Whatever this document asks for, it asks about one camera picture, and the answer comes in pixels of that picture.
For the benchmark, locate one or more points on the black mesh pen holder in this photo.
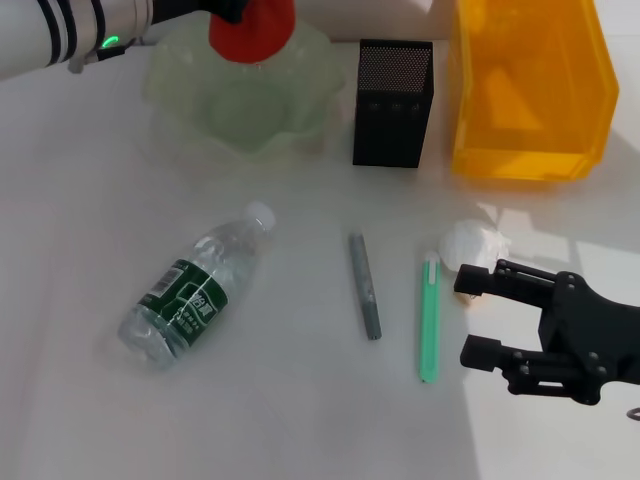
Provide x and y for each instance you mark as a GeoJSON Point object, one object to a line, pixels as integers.
{"type": "Point", "coordinates": [392, 125]}

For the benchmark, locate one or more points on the white paper ball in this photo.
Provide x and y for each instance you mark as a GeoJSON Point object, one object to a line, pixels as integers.
{"type": "Point", "coordinates": [472, 245]}

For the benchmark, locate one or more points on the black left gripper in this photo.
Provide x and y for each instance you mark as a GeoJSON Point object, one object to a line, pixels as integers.
{"type": "Point", "coordinates": [175, 7]}

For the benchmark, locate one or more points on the grey glitter marker pen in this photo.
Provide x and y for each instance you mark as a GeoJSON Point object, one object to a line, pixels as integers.
{"type": "Point", "coordinates": [364, 285]}

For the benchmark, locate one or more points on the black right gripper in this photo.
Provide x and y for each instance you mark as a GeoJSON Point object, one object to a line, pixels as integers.
{"type": "Point", "coordinates": [590, 340]}

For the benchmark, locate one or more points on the red-orange round fruit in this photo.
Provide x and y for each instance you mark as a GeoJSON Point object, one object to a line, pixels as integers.
{"type": "Point", "coordinates": [255, 40]}

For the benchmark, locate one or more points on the green glass fruit plate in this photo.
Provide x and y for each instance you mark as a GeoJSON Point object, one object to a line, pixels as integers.
{"type": "Point", "coordinates": [240, 115]}

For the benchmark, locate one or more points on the green plastic pen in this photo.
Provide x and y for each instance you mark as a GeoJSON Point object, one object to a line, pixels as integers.
{"type": "Point", "coordinates": [430, 320]}

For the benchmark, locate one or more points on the clear green-label water bottle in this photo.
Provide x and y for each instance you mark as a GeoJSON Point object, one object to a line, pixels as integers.
{"type": "Point", "coordinates": [195, 295]}

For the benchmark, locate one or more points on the yellow plastic bin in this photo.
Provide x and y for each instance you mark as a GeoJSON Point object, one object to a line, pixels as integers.
{"type": "Point", "coordinates": [530, 100]}

